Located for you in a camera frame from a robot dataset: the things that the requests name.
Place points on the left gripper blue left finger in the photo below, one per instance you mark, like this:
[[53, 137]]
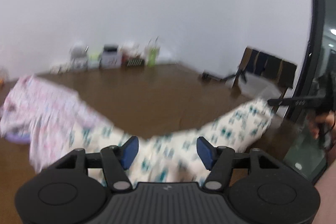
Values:
[[116, 160]]

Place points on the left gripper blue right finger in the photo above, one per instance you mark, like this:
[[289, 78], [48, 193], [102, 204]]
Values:
[[219, 161]]

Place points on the white teal flower garment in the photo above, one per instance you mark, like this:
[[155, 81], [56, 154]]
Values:
[[173, 157]]

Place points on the person's right hand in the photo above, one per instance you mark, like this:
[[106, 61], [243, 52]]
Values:
[[327, 119]]

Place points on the black articulated desk stand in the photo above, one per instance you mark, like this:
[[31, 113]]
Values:
[[223, 77]]

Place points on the pink floral garment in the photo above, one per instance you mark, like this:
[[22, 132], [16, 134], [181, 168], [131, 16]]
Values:
[[47, 112]]

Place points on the white tin box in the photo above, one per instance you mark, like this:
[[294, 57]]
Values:
[[111, 60]]

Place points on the red black tissue box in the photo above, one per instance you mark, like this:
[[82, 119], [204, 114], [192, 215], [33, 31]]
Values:
[[132, 56]]

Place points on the green white small box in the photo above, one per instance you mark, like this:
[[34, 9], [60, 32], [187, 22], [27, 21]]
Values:
[[94, 61]]

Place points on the white robot figurine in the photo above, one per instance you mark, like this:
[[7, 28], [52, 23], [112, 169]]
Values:
[[79, 57]]

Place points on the white letter ornament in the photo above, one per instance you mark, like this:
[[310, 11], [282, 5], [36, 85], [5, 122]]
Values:
[[60, 68]]

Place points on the black small box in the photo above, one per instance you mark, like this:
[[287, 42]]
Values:
[[110, 48]]

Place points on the green liquid bottle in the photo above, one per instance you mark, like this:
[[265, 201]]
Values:
[[152, 51]]

